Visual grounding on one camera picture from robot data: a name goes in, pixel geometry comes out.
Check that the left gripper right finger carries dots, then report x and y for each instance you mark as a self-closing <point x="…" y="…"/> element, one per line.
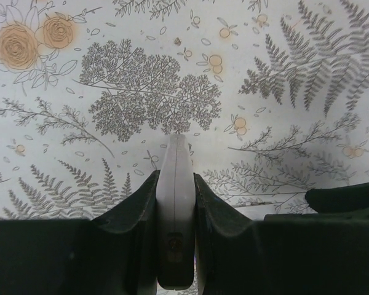
<point x="238" y="255"/>

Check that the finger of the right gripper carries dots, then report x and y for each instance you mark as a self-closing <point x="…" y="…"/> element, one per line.
<point x="340" y="203"/>

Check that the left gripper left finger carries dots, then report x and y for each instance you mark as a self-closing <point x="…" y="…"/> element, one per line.
<point x="115" y="253"/>

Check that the grey white remote control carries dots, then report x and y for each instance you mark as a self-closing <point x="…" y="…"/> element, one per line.
<point x="176" y="199"/>

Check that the floral tablecloth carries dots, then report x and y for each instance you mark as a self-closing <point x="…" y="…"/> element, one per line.
<point x="273" y="97"/>

